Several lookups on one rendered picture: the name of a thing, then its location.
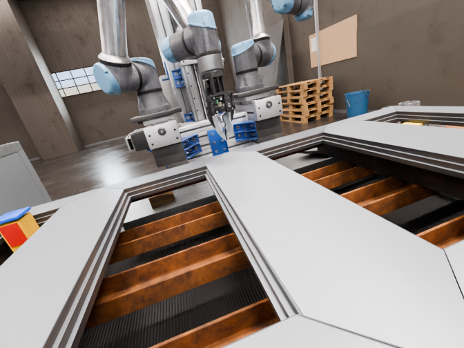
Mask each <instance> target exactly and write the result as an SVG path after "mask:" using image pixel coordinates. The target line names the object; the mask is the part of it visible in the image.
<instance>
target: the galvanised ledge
mask: <svg viewBox="0 0 464 348"><path fill-rule="evenodd" d="M274 161H275V162H277V163H279V164H281V165H283V166H285V167H287V168H289V169H291V170H292V171H295V172H296V173H298V174H302V173H306V172H309V171H312V170H315V169H317V168H321V167H323V166H328V165H330V164H334V163H336V162H340V161H342V160H340V159H336V158H334V157H330V156H327V155H323V154H321V153H318V154H304V153H303V154H302V153H296V154H293V155H290V156H286V157H283V158H280V159H276V160H274ZM173 194H174V196H175V200H174V201H172V202H169V203H167V204H164V205H161V206H159V207H157V208H154V209H152V207H151V204H150V202H149V200H148V198H146V199H143V200H140V201H136V202H133V203H131V204H130V207H129V210H128V213H127V215H126V219H125V220H124V224H123V228H124V230H127V229H131V228H133V227H136V226H140V225H143V224H146V223H149V222H152V221H155V220H159V219H162V218H165V217H168V216H170V215H175V214H177V213H181V212H183V211H187V210H190V209H194V208H196V207H199V206H202V205H205V204H209V203H212V202H215V201H217V199H216V197H215V195H214V193H213V191H212V189H211V187H210V185H209V183H208V182H207V183H205V184H201V185H198V186H194V187H193V186H192V185H190V186H185V187H183V188H179V189H176V190H174V191H173Z"/></svg>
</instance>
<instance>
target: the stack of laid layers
mask: <svg viewBox="0 0 464 348"><path fill-rule="evenodd" d="M365 121H372V122H387V123H393V122H411V123H421V124H438V125H447V126H464V114H460V113H420V112H400V111H396V112H393V113H389V114H386V115H382V116H379V117H375V118H372V119H368V120H365ZM319 144H328V145H331V146H336V147H339V148H344V149H347V150H351V151H356V152H359V153H363V154H366V155H371V156H374V157H379V158H383V159H386V160H390V161H393V162H398V163H401V164H406V165H410V166H415V167H418V168H422V169H425V170H429V171H433V172H437V173H442V174H445V175H450V176H453V177H457V178H461V179H464V159H463V158H459V157H452V156H449V155H441V154H438V153H431V152H427V151H420V150H415V149H411V148H404V147H400V146H393V145H389V144H382V143H378V142H371V141H367V140H363V139H356V138H352V137H345V136H340V135H334V134H329V133H324V132H322V133H319V134H317V135H312V136H309V137H305V138H302V139H298V140H295V141H292V142H288V143H285V144H281V145H278V146H274V147H271V148H267V149H264V150H261V151H257V152H259V153H260V154H262V155H264V156H266V157H268V158H269V159H272V158H274V157H279V156H281V155H286V154H288V153H292V152H295V151H299V150H302V149H305V148H309V147H312V146H316V145H319ZM204 178H206V179H207V181H208V183H209V185H210V187H211V189H212V191H213V193H214V195H215V197H216V199H217V201H218V203H219V205H220V206H221V208H222V210H223V212H224V214H225V216H226V218H227V220H228V222H229V224H230V226H231V228H232V230H233V232H234V234H235V236H236V238H237V239H238V242H239V243H240V246H241V247H242V250H243V251H244V254H245V256H246V258H247V260H248V261H249V263H250V265H251V267H252V269H253V271H254V273H255V275H256V277H257V279H258V281H259V283H260V285H261V287H262V289H263V291H264V292H265V294H266V296H267V298H268V300H269V302H270V304H271V306H272V308H273V310H274V312H275V314H276V316H277V318H278V320H279V321H282V320H284V319H286V318H289V317H291V316H293V315H296V314H298V315H300V316H303V315H302V314H301V312H300V310H299V309H298V308H297V306H296V304H295V303H294V301H293V300H292V298H291V296H290V295H289V294H288V292H287V290H286V289H285V287H284V286H283V284H282V283H281V281H280V280H279V278H278V276H277V275H276V273H275V272H274V270H273V269H272V268H271V265H270V264H269V263H268V261H267V259H266V258H265V257H264V255H263V254H262V252H261V250H260V249H259V247H258V246H257V244H256V243H255V241H254V239H253V238H252V237H251V235H250V233H249V232H248V231H247V228H246V227H245V225H244V224H243V223H242V221H241V219H240V218H239V216H238V215H237V213H236V212H235V210H234V209H233V207H232V206H231V204H230V202H229V201H228V200H227V198H226V196H225V195H224V193H223V192H222V190H221V188H220V187H219V186H218V183H217V182H216V181H215V179H214V178H213V176H212V175H211V173H210V171H209V170H208V168H207V167H206V166H204V167H201V168H197V169H194V170H191V171H187V172H184V173H180V174H177V175H173V176H170V177H165V178H163V179H160V180H155V181H153V182H149V183H145V184H141V185H139V186H134V187H131V188H127V189H124V191H123V193H122V195H121V197H120V199H119V201H118V203H117V204H116V206H115V208H114V210H113V212H112V214H111V216H110V218H109V220H108V222H107V224H106V226H105V228H104V230H103V232H102V234H101V236H100V238H99V239H98V241H97V243H96V245H95V248H94V249H93V252H92V253H91V255H90V257H89V259H88V261H87V263H86V266H85V267H84V270H83V271H82V273H81V275H80V277H79V279H78V281H77V283H76V285H75V287H74V289H73V290H72V293H71V295H70V297H69V299H68V301H67V303H66V305H65V307H64V309H63V311H62V312H61V314H60V316H59V318H58V320H57V322H56V324H55V326H54V328H53V330H52V332H51V334H50V336H49V338H48V340H47V342H46V344H45V346H44V348H78V345H79V342H80V340H81V337H82V334H83V332H84V329H85V326H86V323H87V321H88V318H89V315H90V313H91V310H92V307H93V305H94V302H95V299H96V297H97V294H98V291H99V288H100V286H101V283H102V280H103V278H104V275H105V272H106V270H107V267H108V263H109V262H110V258H111V256H112V254H113V250H114V248H115V245H116V243H117V239H118V237H119V234H120V231H121V229H122V226H123V224H124V220H125V219H126V215H127V213H128V210H129V207H130V205H131V202H132V200H134V199H137V198H140V197H144V196H147V195H151V194H154V193H158V192H160V191H165V190H167V189H171V188H174V187H177V186H181V185H184V184H188V183H191V182H195V181H198V180H202V179H204ZM59 209H60V208H59ZM59 209H55V210H51V211H47V212H45V213H40V214H37V215H33V218H34V219H35V221H36V222H37V224H38V225H39V227H41V226H42V225H43V224H44V223H45V222H46V221H47V220H48V219H49V218H50V217H51V216H53V215H54V214H55V213H56V212H57V211H58V210H59Z"/></svg>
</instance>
